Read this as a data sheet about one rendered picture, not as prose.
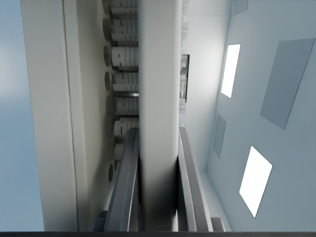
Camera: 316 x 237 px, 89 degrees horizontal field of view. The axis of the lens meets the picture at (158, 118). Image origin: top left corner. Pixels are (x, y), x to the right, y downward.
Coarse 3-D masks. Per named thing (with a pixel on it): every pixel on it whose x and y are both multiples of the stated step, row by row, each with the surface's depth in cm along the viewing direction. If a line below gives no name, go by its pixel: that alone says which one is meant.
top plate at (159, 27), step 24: (144, 0) 7; (168, 0) 7; (144, 24) 7; (168, 24) 7; (144, 48) 7; (168, 48) 7; (144, 72) 7; (168, 72) 7; (144, 96) 8; (168, 96) 8; (144, 120) 8; (168, 120) 8; (144, 144) 8; (168, 144) 8; (144, 168) 8; (168, 168) 8; (144, 192) 8; (168, 192) 8; (144, 216) 8; (168, 216) 8
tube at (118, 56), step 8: (104, 48) 11; (112, 48) 11; (120, 48) 11; (128, 48) 11; (136, 48) 11; (184, 48) 11; (104, 56) 11; (112, 56) 11; (120, 56) 11; (128, 56) 11; (136, 56) 11; (184, 56) 11; (112, 64) 11; (120, 64) 11; (128, 64) 11; (136, 64) 11; (184, 64) 11
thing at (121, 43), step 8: (112, 16) 12; (120, 16) 12; (128, 16) 12; (136, 16) 12; (112, 40) 12; (128, 72) 15; (136, 72) 15; (128, 96) 15; (136, 96) 19; (120, 120) 13; (128, 120) 13; (136, 120) 13
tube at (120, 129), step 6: (108, 126) 12; (114, 126) 12; (120, 126) 12; (126, 126) 12; (132, 126) 12; (138, 126) 12; (180, 126) 12; (108, 132) 12; (114, 132) 12; (120, 132) 12; (126, 132) 12
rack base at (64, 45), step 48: (48, 0) 7; (96, 0) 9; (48, 48) 7; (96, 48) 9; (48, 96) 7; (96, 96) 9; (48, 144) 8; (96, 144) 9; (48, 192) 8; (96, 192) 9
